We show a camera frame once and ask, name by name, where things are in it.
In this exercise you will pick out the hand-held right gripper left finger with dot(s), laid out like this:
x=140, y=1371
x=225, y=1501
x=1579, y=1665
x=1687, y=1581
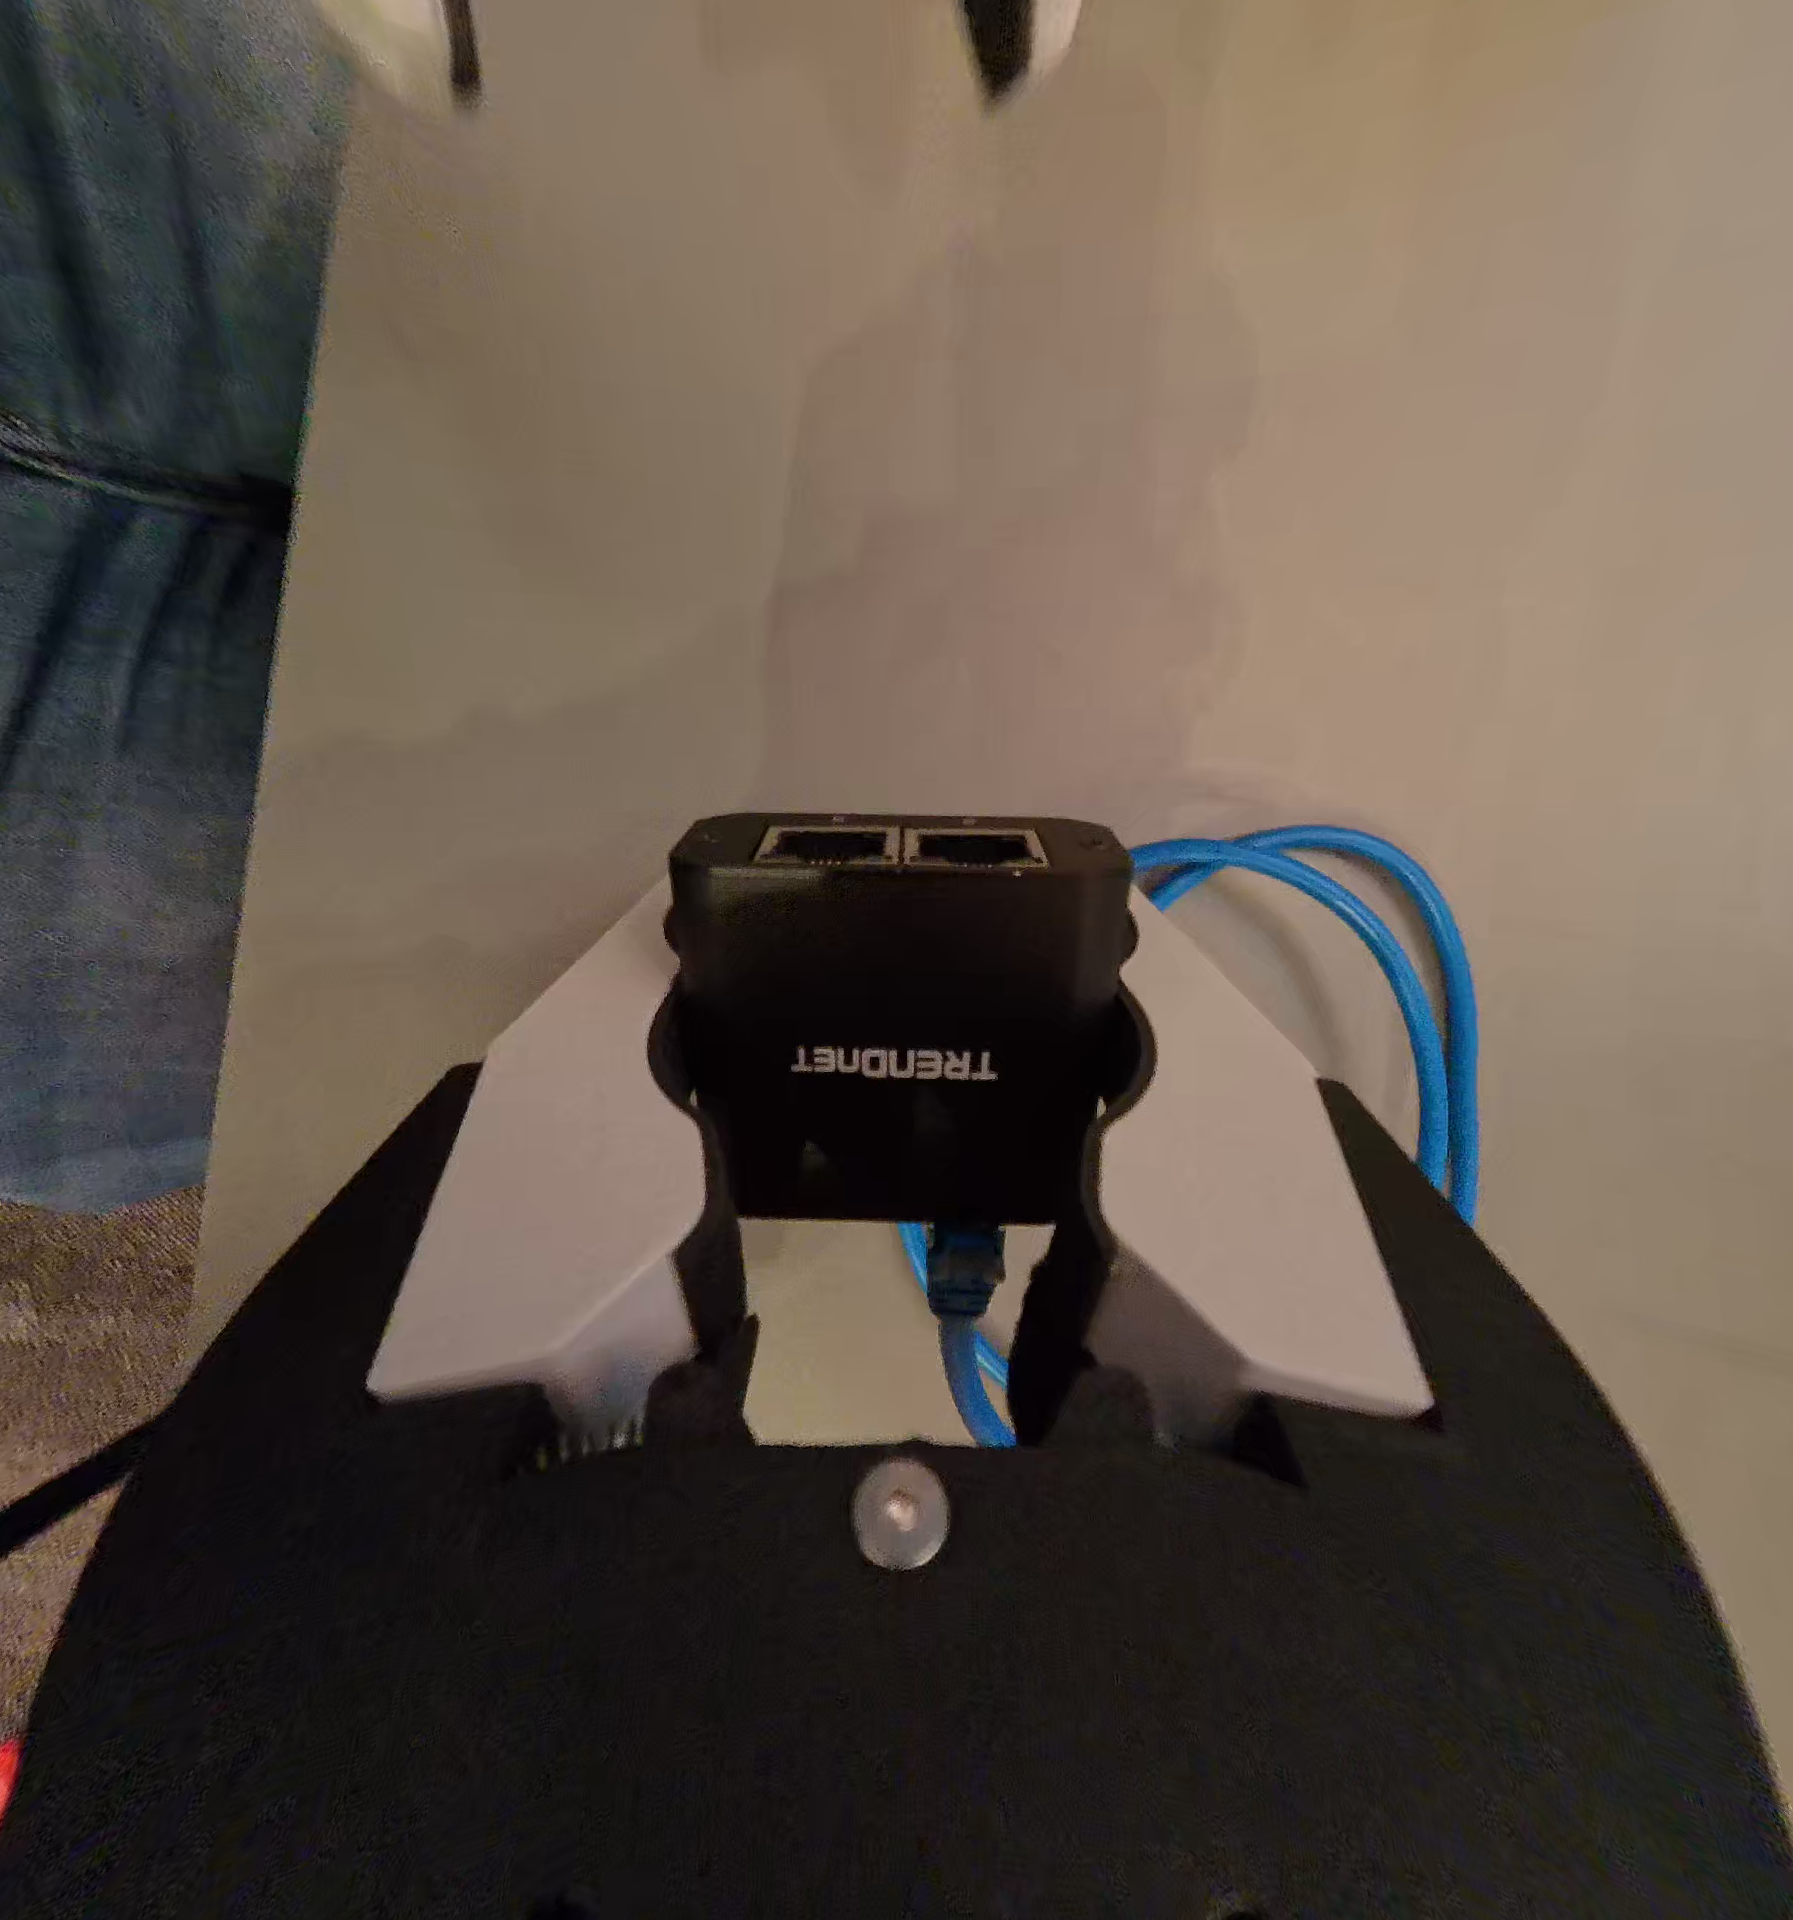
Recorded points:
x=566, y=1198

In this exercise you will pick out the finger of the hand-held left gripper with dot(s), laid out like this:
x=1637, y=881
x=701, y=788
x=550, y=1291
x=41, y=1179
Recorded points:
x=1045, y=21
x=417, y=37

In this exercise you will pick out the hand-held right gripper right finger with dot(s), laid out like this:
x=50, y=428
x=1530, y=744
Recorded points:
x=1227, y=1198

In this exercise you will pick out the black network adapter box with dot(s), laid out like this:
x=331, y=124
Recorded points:
x=897, y=976

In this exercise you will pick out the person's blue jeans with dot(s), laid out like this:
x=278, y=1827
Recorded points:
x=104, y=674

